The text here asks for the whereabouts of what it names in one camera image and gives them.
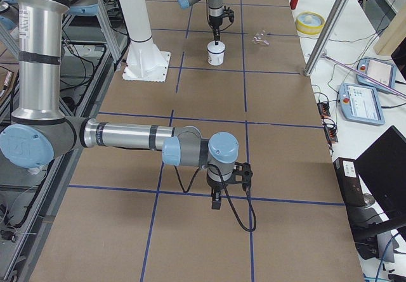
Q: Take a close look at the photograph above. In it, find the blue ethernet cable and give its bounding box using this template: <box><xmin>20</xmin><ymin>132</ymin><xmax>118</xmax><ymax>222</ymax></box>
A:
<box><xmin>364</xmin><ymin>231</ymin><xmax>401</xmax><ymax>282</ymax></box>

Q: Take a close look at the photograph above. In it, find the orange connector board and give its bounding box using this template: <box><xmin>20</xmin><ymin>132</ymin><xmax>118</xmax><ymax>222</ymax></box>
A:
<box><xmin>317</xmin><ymin>93</ymin><xmax>331</xmax><ymax>117</ymax></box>
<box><xmin>322</xmin><ymin>118</ymin><xmax>338</xmax><ymax>145</ymax></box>

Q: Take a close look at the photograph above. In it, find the teach pendant near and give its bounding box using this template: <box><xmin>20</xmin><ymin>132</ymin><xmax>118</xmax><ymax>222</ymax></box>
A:
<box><xmin>339</xmin><ymin>83</ymin><xmax>385</xmax><ymax>125</ymax></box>

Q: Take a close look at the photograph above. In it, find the black monitor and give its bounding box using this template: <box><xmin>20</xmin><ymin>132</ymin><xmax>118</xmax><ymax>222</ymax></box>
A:
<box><xmin>353</xmin><ymin>125</ymin><xmax>405</xmax><ymax>241</ymax></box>

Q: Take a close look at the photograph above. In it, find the teach pendant far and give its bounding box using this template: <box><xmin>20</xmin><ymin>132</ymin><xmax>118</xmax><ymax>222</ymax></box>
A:
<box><xmin>357</xmin><ymin>57</ymin><xmax>396</xmax><ymax>94</ymax></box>

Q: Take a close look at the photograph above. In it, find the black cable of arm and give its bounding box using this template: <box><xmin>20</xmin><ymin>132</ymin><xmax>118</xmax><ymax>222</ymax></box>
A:
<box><xmin>173</xmin><ymin>162</ymin><xmax>258</xmax><ymax>232</ymax></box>

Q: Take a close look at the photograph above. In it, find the yellow tape roll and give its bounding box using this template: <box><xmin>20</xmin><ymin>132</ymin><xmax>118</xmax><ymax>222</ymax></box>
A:
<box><xmin>295</xmin><ymin>11</ymin><xmax>325</xmax><ymax>35</ymax></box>

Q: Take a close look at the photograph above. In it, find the wooden board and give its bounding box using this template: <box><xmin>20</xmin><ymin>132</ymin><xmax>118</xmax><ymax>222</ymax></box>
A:
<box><xmin>374</xmin><ymin>0</ymin><xmax>405</xmax><ymax>56</ymax></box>

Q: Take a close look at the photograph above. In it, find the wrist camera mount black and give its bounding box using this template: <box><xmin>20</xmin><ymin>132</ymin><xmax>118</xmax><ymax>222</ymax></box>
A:
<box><xmin>222</xmin><ymin>6</ymin><xmax>235</xmax><ymax>23</ymax></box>
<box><xmin>230</xmin><ymin>162</ymin><xmax>253</xmax><ymax>193</ymax></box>

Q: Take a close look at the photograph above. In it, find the white enamel cup blue rim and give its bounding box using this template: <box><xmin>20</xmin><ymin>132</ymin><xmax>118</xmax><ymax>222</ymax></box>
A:
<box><xmin>207</xmin><ymin>41</ymin><xmax>226</xmax><ymax>66</ymax></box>

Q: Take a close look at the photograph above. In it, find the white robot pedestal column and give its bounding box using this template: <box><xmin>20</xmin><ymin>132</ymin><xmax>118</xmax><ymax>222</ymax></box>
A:
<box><xmin>119</xmin><ymin>0</ymin><xmax>171</xmax><ymax>82</ymax></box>

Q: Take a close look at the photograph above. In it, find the black computer box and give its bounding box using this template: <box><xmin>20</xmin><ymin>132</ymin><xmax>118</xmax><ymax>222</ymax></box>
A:
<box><xmin>334</xmin><ymin>157</ymin><xmax>365</xmax><ymax>207</ymax></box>

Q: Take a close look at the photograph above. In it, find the teach pendant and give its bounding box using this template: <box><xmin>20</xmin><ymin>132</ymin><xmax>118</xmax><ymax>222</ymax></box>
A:
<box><xmin>339</xmin><ymin>83</ymin><xmax>385</xmax><ymax>125</ymax></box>
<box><xmin>357</xmin><ymin>57</ymin><xmax>396</xmax><ymax>94</ymax></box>

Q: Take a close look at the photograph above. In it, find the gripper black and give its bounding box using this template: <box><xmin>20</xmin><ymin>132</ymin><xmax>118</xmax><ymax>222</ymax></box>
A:
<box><xmin>207</xmin><ymin>169</ymin><xmax>235</xmax><ymax>210</ymax></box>
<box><xmin>209</xmin><ymin>15</ymin><xmax>223</xmax><ymax>45</ymax></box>

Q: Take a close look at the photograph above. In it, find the aluminium frame post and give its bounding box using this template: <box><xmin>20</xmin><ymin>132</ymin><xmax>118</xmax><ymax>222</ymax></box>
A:
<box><xmin>304</xmin><ymin>0</ymin><xmax>348</xmax><ymax>76</ymax></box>

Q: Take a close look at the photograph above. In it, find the orange connector board far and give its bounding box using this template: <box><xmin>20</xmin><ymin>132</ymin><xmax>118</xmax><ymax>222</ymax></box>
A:
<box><xmin>317</xmin><ymin>93</ymin><xmax>331</xmax><ymax>117</ymax></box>

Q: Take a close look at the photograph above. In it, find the orange connector board near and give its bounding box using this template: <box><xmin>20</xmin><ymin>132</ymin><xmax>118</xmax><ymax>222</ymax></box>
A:
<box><xmin>322</xmin><ymin>118</ymin><xmax>338</xmax><ymax>145</ymax></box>

